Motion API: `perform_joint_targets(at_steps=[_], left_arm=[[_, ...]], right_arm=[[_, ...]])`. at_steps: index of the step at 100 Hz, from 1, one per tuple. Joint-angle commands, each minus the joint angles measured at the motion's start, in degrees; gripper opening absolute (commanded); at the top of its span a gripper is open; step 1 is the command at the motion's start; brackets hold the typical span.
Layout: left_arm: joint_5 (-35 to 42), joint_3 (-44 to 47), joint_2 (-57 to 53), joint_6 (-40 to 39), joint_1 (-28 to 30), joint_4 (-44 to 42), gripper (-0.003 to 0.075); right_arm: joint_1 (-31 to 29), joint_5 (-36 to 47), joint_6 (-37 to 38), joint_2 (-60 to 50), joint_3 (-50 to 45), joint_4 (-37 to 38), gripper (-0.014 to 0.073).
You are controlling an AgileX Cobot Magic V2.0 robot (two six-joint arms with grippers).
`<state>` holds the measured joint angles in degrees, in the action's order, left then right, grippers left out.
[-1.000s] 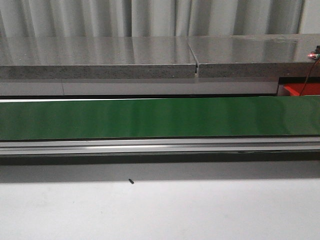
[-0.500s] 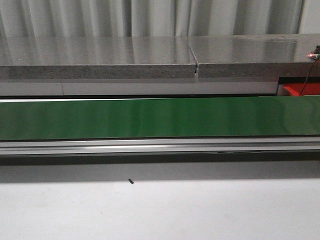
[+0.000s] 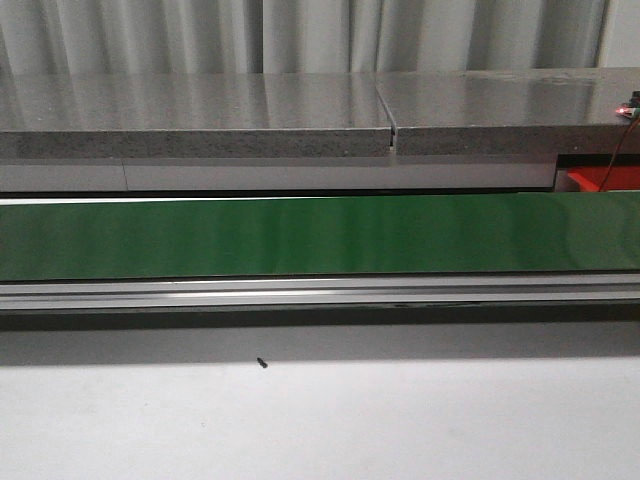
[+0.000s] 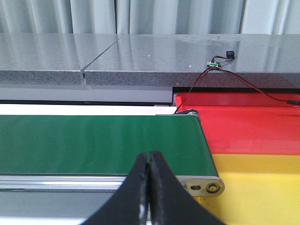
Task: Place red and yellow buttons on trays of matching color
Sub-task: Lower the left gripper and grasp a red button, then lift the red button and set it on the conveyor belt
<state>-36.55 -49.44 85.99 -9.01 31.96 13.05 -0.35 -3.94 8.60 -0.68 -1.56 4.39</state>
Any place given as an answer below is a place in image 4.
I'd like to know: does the small green circuit board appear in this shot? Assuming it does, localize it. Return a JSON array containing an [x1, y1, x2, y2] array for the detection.
[[207, 62, 220, 68]]

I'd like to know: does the white pleated curtain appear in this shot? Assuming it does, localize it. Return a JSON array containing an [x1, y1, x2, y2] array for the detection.
[[0, 0, 300, 35]]

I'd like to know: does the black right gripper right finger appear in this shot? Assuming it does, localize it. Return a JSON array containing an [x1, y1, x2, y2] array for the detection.
[[150, 151, 224, 225]]

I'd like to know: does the red black wire pair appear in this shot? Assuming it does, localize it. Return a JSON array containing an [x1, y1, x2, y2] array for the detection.
[[174, 55, 300, 114]]

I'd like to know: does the green conveyor belt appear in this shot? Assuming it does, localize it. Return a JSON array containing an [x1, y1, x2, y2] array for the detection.
[[0, 115, 218, 176]]

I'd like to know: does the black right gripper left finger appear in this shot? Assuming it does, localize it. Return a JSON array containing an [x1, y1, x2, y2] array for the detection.
[[82, 153, 149, 225]]

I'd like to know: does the grey granite counter slab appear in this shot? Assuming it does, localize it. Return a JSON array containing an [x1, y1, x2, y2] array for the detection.
[[85, 34, 300, 89], [0, 33, 122, 86]]

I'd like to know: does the red plastic tray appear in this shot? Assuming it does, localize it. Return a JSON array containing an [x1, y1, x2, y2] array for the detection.
[[175, 92, 300, 155]]

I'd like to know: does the yellow plastic tray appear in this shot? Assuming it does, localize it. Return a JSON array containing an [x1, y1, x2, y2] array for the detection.
[[196, 154, 300, 225]]

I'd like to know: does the aluminium conveyor frame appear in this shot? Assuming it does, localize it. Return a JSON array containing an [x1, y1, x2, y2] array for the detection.
[[0, 112, 225, 197]]

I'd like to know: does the small black sensor block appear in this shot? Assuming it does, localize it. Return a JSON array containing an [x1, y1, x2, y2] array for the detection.
[[226, 50, 235, 59]]

